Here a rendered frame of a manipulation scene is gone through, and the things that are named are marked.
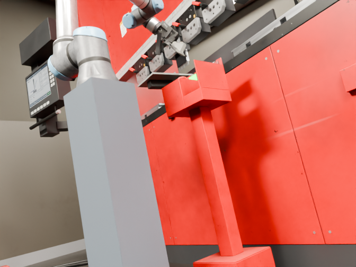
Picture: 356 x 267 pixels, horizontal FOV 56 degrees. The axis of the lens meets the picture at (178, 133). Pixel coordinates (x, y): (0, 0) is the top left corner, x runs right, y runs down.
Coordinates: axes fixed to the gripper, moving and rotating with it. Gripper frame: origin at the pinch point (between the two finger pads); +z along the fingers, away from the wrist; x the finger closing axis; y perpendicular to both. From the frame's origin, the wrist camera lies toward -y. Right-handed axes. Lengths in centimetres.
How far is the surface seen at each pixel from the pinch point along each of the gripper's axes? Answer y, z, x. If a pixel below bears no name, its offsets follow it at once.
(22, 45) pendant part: -88, -131, 92
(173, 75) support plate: -11.3, 2.4, 0.6
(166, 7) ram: 13.7, -30.9, 27.4
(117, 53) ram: -36, -54, 76
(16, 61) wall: -147, -189, 198
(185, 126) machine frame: -26.3, 25.1, -9.0
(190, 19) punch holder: 16.8, -10.7, 8.9
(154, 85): -21.2, -1.7, -2.7
